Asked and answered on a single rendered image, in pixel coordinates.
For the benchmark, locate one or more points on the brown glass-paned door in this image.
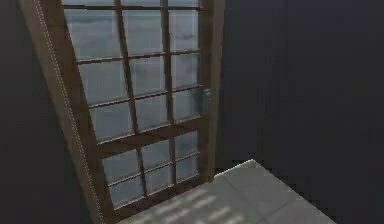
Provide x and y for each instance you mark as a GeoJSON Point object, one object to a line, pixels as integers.
{"type": "Point", "coordinates": [146, 136]}

